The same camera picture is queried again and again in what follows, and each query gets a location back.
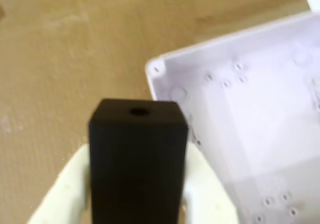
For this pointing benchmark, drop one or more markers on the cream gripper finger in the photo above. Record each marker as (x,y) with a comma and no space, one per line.
(207,199)
(67,189)

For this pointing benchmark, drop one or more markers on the black rectangular block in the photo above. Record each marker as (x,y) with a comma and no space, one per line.
(137,164)

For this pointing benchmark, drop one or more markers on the white plastic box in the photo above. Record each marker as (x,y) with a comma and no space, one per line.
(262,134)

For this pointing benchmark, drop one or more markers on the brown cardboard sheet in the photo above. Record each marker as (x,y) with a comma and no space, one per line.
(62,59)

